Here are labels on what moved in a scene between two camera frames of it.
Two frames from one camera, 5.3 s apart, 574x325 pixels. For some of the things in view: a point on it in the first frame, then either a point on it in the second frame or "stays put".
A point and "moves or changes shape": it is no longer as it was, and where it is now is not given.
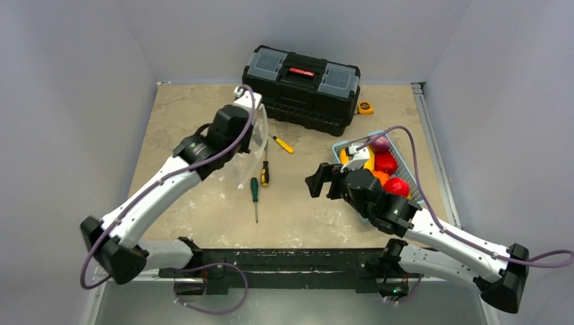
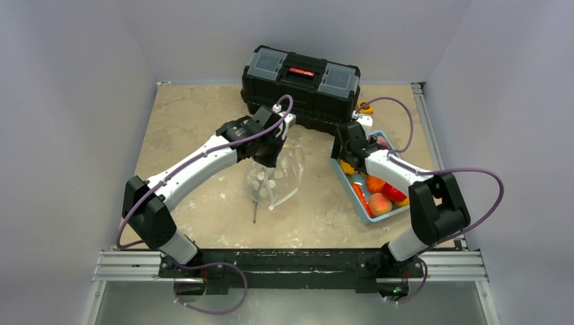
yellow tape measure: [365, 107] stays put
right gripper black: [332, 183] -> [348, 151]
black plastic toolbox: [316, 95] stays put
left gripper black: [245, 147] -> [271, 160]
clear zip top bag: [246, 164] moves or changes shape
